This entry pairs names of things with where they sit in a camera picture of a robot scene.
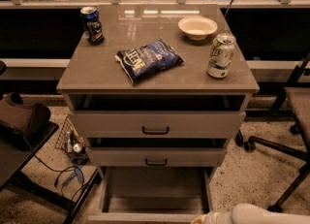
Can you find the grey bottom drawer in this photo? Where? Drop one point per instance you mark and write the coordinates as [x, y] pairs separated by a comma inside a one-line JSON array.
[[153, 195]]

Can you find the grey drawer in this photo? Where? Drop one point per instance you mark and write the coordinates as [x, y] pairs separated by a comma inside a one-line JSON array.
[[151, 124], [156, 156], [153, 195]]

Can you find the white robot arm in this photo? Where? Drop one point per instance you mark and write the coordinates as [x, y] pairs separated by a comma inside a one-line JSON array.
[[250, 214]]

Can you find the grey drawer cabinet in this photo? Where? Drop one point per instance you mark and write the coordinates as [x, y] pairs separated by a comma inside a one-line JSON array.
[[95, 81]]

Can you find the grey top drawer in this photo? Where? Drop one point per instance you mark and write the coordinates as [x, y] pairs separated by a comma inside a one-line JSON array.
[[151, 124]]

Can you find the grey middle drawer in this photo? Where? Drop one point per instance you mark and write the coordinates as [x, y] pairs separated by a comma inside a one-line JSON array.
[[156, 156]]

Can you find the blue chip bag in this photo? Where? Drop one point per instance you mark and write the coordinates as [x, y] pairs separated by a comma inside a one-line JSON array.
[[146, 60]]

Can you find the white bowl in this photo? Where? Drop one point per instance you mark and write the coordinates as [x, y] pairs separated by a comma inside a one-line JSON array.
[[197, 28]]

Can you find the green white soda can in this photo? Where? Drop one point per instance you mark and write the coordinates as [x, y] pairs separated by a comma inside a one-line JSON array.
[[221, 55]]

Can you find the blue pepsi can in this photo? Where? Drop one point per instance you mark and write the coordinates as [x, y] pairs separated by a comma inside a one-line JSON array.
[[92, 25]]

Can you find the black office chair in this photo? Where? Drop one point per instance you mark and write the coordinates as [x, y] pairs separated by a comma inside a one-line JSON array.
[[299, 98]]

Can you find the black side table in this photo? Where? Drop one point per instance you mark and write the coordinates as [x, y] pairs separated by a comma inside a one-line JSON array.
[[12, 160]]

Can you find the wire basket with items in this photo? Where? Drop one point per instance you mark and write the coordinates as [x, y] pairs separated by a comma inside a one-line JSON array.
[[71, 143]]

